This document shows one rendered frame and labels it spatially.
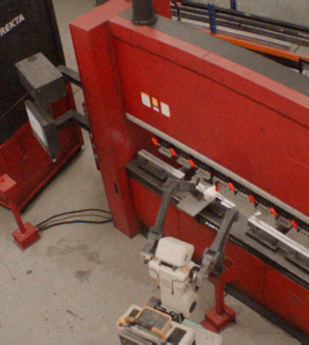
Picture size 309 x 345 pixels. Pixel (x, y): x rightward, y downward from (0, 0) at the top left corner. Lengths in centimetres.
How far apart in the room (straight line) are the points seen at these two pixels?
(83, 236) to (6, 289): 97
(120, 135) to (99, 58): 81
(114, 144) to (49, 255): 144
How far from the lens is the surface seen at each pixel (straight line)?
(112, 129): 515
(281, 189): 421
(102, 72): 483
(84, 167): 687
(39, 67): 497
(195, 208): 482
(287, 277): 465
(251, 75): 386
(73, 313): 558
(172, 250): 408
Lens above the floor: 447
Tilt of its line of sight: 42 degrees down
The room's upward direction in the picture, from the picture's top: 9 degrees counter-clockwise
